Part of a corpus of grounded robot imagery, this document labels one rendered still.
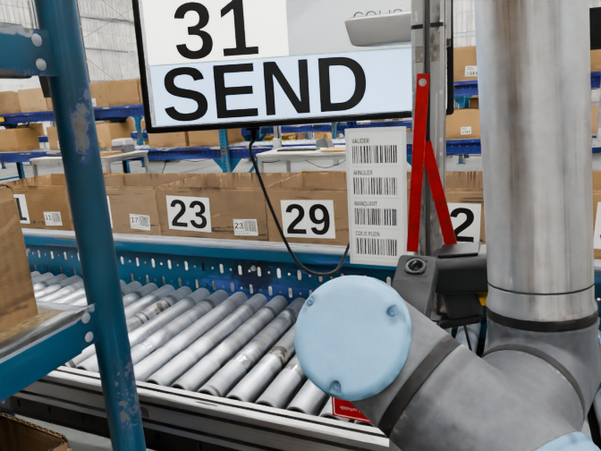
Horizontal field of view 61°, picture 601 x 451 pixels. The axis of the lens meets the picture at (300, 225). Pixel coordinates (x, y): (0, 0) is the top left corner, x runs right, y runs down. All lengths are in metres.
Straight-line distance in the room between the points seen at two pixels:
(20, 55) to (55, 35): 0.03
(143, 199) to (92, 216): 1.32
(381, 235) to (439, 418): 0.40
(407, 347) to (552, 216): 0.16
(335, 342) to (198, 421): 0.69
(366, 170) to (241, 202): 0.84
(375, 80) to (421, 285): 0.35
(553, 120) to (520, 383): 0.20
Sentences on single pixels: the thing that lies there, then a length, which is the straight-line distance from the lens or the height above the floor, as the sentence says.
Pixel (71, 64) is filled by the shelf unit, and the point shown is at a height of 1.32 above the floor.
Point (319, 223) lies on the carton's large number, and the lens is 1.42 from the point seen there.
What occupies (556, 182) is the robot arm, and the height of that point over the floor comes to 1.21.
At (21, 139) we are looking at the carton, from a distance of 9.10.
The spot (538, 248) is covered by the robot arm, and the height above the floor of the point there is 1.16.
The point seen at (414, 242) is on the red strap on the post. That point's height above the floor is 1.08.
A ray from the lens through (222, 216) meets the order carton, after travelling 1.56.
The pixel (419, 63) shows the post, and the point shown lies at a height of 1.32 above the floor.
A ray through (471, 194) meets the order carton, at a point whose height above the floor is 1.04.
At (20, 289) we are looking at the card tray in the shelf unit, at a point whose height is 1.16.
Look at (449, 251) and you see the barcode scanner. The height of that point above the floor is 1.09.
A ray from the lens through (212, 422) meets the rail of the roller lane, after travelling 1.03.
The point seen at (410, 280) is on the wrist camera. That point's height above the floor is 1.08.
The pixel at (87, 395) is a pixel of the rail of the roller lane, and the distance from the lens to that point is 1.21.
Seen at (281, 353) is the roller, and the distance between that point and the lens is 1.16.
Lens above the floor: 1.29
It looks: 14 degrees down
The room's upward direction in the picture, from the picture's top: 4 degrees counter-clockwise
